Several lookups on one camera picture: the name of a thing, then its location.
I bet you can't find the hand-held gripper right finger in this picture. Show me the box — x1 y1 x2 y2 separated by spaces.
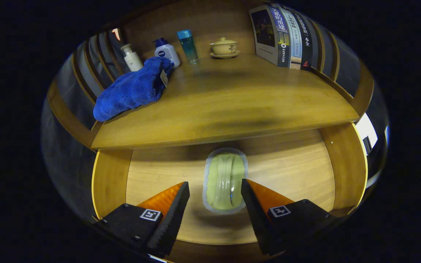
240 178 339 256

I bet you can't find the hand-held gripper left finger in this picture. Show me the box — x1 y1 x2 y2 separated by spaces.
94 182 190 256

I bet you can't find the green scrub brush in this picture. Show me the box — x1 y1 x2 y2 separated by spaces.
202 147 249 214

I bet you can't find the wooden drawer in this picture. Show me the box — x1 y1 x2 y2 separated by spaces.
91 122 369 262

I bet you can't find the wooden countertop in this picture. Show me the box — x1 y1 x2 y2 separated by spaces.
91 54 360 150

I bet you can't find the wooden cabinet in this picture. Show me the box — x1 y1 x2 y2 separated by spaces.
46 0 375 154

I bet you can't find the black backdrop cloth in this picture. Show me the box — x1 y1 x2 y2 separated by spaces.
41 33 98 220

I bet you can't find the blue towel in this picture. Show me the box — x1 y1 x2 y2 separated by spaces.
93 57 174 122

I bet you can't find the white pump bottle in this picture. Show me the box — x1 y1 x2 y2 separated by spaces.
120 43 144 72

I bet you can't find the white bottle with blue cap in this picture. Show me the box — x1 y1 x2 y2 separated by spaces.
152 38 181 69

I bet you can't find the teal blue bottle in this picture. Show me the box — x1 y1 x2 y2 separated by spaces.
176 29 200 65

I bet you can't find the beige lidded teacup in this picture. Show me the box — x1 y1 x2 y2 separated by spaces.
209 36 241 59

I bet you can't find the book with black spine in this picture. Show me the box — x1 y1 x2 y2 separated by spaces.
291 11 313 71

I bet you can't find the book with pale spine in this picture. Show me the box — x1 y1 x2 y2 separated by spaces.
276 5 303 70

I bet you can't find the book with blue spine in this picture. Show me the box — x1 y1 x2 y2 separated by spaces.
249 4 291 68

